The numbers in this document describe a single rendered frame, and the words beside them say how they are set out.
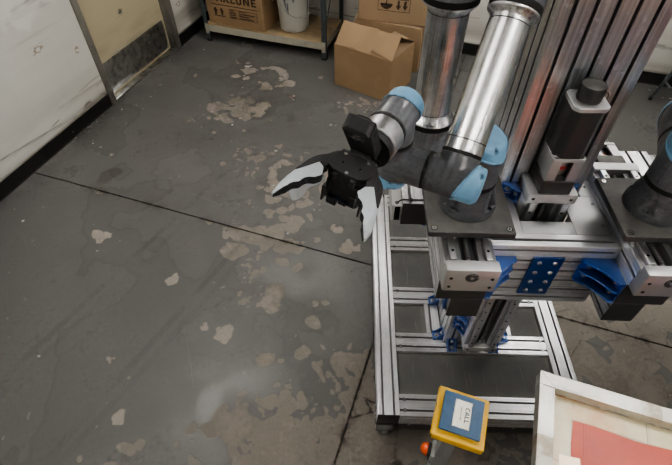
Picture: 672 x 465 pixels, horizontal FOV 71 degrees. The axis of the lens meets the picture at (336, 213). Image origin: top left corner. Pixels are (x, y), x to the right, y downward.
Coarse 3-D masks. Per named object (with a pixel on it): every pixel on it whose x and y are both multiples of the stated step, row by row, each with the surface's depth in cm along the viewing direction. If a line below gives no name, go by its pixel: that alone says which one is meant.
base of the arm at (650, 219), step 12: (636, 180) 127; (648, 180) 118; (624, 192) 127; (636, 192) 122; (648, 192) 119; (660, 192) 116; (624, 204) 125; (636, 204) 122; (648, 204) 120; (660, 204) 118; (636, 216) 122; (648, 216) 120; (660, 216) 119
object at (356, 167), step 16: (384, 144) 77; (336, 160) 72; (352, 160) 73; (368, 160) 73; (384, 160) 79; (336, 176) 71; (352, 176) 71; (368, 176) 71; (336, 192) 75; (352, 192) 73; (352, 208) 75
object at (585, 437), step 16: (576, 432) 115; (592, 432) 115; (608, 432) 115; (576, 448) 113; (592, 448) 113; (608, 448) 113; (624, 448) 113; (640, 448) 113; (656, 448) 113; (592, 464) 110; (608, 464) 110; (624, 464) 110; (656, 464) 110
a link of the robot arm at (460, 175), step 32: (512, 0) 80; (544, 0) 82; (512, 32) 82; (480, 64) 84; (512, 64) 83; (480, 96) 84; (480, 128) 84; (448, 160) 86; (480, 160) 87; (448, 192) 87; (480, 192) 88
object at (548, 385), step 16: (544, 384) 120; (560, 384) 120; (576, 384) 120; (544, 400) 117; (576, 400) 120; (592, 400) 118; (608, 400) 117; (624, 400) 117; (640, 400) 117; (544, 416) 114; (640, 416) 115; (656, 416) 114; (544, 432) 112; (544, 448) 109; (544, 464) 107
